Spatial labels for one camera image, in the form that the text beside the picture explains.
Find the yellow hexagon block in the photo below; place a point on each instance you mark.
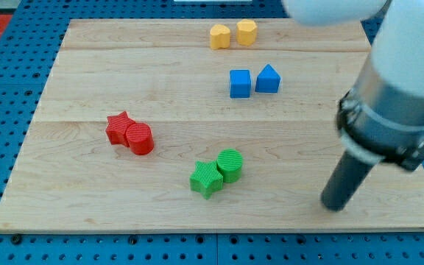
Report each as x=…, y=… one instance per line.
x=246, y=33

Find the green star block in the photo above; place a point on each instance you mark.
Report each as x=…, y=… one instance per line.
x=206, y=179

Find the yellow heart block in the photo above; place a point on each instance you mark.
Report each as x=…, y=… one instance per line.
x=219, y=37

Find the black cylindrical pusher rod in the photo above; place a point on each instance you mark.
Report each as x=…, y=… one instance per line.
x=347, y=176

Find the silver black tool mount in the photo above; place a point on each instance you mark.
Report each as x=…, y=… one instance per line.
x=380, y=122

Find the blue cube block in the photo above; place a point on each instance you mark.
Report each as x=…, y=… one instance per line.
x=240, y=83

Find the green cylinder block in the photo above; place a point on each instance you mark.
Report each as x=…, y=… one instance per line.
x=229, y=164

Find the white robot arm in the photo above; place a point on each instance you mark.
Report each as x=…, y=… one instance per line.
x=398, y=48

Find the wooden board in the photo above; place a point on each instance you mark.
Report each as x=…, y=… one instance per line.
x=69, y=179

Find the red star block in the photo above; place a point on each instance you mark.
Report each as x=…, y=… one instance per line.
x=116, y=129

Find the blue triangle block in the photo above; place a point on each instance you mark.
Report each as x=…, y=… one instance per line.
x=268, y=80

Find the red cylinder block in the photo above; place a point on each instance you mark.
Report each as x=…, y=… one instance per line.
x=139, y=138

